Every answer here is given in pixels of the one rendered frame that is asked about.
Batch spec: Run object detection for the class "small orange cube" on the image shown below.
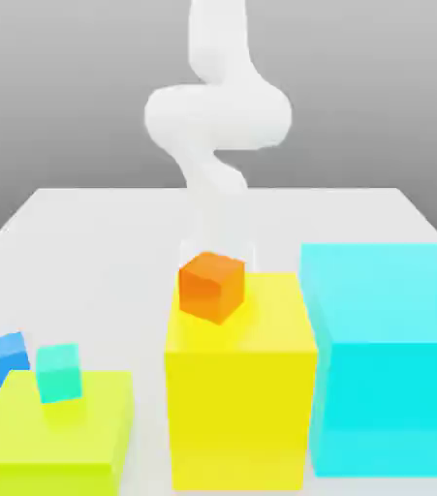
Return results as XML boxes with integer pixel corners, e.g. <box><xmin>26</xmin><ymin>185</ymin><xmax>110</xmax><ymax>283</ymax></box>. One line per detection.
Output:
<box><xmin>177</xmin><ymin>251</ymin><xmax>247</xmax><ymax>326</ymax></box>

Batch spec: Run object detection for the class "small turquoise cube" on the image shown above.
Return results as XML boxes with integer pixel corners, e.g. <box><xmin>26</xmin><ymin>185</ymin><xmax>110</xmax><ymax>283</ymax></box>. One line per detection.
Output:
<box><xmin>35</xmin><ymin>342</ymin><xmax>83</xmax><ymax>405</ymax></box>

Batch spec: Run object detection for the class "small blue cube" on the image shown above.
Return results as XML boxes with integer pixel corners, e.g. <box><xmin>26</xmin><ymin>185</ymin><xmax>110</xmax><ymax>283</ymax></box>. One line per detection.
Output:
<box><xmin>0</xmin><ymin>331</ymin><xmax>32</xmax><ymax>389</ymax></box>

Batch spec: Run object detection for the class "large yellow box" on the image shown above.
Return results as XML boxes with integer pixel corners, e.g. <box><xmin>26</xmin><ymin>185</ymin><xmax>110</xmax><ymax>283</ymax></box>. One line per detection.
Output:
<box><xmin>164</xmin><ymin>271</ymin><xmax>319</xmax><ymax>492</ymax></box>

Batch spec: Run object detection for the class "large cyan box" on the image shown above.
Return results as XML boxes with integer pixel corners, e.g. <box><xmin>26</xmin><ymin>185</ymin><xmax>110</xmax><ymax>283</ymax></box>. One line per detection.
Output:
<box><xmin>299</xmin><ymin>242</ymin><xmax>437</xmax><ymax>479</ymax></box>

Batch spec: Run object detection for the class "large lime box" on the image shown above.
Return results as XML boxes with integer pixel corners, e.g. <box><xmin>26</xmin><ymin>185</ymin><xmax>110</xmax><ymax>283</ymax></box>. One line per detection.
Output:
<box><xmin>0</xmin><ymin>369</ymin><xmax>134</xmax><ymax>496</ymax></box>

